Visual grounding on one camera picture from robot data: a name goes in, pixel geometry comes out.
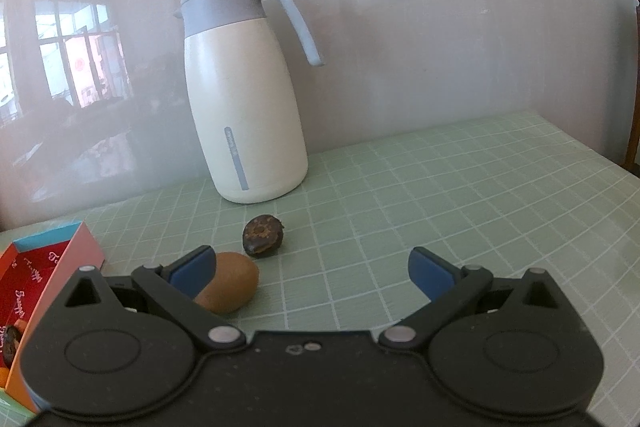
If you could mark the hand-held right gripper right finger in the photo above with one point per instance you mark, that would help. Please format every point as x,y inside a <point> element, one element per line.
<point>427,273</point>

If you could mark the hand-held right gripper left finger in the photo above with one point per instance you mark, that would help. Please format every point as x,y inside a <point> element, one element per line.
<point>192,273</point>

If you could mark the brown kiwi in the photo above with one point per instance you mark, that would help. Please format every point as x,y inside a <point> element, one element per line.
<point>232,284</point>

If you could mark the dark wrinkled passion fruit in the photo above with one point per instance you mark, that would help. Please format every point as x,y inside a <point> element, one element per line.
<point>11,344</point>
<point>262,235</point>

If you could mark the red printed cardboard box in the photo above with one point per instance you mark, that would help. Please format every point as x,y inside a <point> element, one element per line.
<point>45,277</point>

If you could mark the mandarin orange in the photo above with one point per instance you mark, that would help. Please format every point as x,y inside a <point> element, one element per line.
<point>3,377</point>

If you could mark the white thermos jug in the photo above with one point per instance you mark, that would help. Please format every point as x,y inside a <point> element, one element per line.
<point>245,107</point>

